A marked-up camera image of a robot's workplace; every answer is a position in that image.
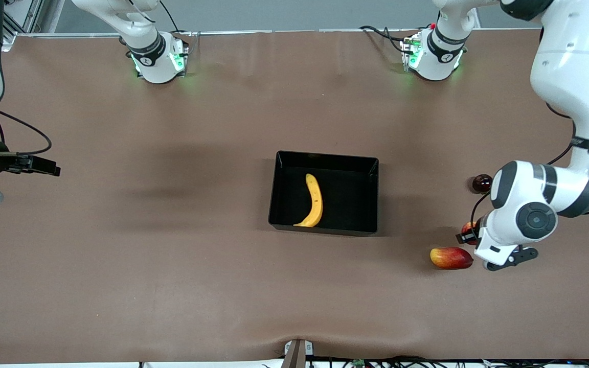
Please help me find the aluminium frame profile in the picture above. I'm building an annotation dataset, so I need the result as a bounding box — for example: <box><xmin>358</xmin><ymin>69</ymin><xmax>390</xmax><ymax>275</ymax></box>
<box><xmin>2</xmin><ymin>0</ymin><xmax>39</xmax><ymax>36</ymax></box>

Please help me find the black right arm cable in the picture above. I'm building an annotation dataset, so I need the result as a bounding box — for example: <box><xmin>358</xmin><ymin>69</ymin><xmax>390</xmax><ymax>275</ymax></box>
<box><xmin>0</xmin><ymin>109</ymin><xmax>53</xmax><ymax>155</ymax></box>

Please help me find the red yellow mango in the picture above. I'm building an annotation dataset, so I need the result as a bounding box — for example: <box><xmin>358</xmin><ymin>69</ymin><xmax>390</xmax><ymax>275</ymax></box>
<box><xmin>430</xmin><ymin>247</ymin><xmax>474</xmax><ymax>270</ymax></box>

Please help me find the black plastic box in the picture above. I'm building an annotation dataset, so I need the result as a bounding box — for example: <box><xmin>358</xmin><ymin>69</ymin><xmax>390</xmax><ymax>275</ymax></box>
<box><xmin>268</xmin><ymin>150</ymin><xmax>380</xmax><ymax>237</ymax></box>

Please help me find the metal table edge clamp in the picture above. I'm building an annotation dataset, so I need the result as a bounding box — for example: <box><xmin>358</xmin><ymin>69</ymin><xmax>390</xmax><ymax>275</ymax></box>
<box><xmin>283</xmin><ymin>339</ymin><xmax>314</xmax><ymax>368</ymax></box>

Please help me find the yellow banana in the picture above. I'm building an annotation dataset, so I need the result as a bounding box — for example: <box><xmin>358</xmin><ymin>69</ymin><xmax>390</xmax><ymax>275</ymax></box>
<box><xmin>293</xmin><ymin>173</ymin><xmax>324</xmax><ymax>228</ymax></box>

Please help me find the red yellow striped apple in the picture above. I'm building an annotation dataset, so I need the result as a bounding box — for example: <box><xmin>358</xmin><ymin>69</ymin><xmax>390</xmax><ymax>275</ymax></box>
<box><xmin>461</xmin><ymin>221</ymin><xmax>481</xmax><ymax>246</ymax></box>

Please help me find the black base cable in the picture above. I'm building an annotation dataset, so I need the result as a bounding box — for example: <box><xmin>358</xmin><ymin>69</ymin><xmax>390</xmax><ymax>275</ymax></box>
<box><xmin>359</xmin><ymin>25</ymin><xmax>409</xmax><ymax>53</ymax></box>

